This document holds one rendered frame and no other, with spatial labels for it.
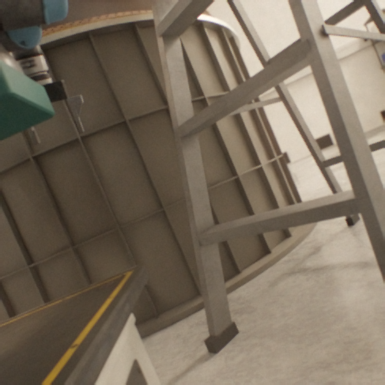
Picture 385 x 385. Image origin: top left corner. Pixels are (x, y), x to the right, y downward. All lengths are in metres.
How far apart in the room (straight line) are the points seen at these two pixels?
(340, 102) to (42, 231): 1.13
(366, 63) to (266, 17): 2.02
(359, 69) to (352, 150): 6.66
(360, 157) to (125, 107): 0.97
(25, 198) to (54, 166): 0.17
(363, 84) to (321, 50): 6.54
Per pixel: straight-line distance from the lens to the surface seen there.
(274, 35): 7.29
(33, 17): 0.73
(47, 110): 0.67
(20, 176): 1.45
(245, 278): 1.39
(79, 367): 0.38
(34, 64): 1.04
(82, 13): 1.64
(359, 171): 0.67
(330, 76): 0.72
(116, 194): 1.34
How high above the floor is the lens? 0.44
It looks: 2 degrees down
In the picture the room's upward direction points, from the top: 23 degrees counter-clockwise
